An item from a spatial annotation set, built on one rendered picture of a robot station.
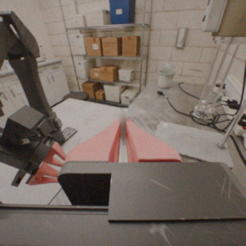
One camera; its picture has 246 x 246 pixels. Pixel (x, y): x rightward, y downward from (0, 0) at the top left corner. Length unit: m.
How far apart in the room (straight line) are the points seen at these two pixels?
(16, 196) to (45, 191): 0.09
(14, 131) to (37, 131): 0.03
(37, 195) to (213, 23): 0.69
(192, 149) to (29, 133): 0.54
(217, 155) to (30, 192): 0.67
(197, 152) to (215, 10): 0.44
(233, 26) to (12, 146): 0.54
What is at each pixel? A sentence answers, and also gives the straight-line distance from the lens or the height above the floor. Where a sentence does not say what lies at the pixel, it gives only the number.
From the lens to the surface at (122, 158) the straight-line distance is 0.16.
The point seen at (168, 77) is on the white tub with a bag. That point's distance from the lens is 1.16.
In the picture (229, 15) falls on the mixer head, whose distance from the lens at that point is 0.45.
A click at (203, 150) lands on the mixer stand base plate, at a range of 0.60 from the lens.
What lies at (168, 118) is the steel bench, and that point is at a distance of 0.75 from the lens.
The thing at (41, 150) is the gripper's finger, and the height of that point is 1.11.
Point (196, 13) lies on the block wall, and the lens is 2.52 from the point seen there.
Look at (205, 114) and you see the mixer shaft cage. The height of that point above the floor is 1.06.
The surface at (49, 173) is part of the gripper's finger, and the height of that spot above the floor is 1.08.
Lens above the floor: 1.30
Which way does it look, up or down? 36 degrees down
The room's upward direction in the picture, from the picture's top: 2 degrees counter-clockwise
